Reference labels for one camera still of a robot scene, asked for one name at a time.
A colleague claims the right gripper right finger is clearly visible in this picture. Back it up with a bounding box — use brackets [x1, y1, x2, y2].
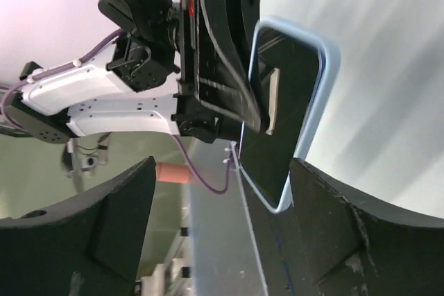
[290, 159, 443, 295]

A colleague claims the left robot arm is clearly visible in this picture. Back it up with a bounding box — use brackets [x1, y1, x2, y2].
[1, 0, 270, 143]

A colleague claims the black smartphone blue frame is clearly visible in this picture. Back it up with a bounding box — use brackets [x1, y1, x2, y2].
[239, 26, 325, 209]

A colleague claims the light blue phone case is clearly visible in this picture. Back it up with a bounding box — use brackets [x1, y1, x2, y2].
[235, 17, 341, 214]

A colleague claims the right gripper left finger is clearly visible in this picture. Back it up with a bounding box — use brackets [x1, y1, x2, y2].
[1, 157, 156, 295]

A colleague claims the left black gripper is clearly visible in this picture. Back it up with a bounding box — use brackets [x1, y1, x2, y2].
[175, 0, 270, 133]

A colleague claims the orange cylindrical object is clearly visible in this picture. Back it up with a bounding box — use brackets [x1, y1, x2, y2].
[155, 162, 191, 184]

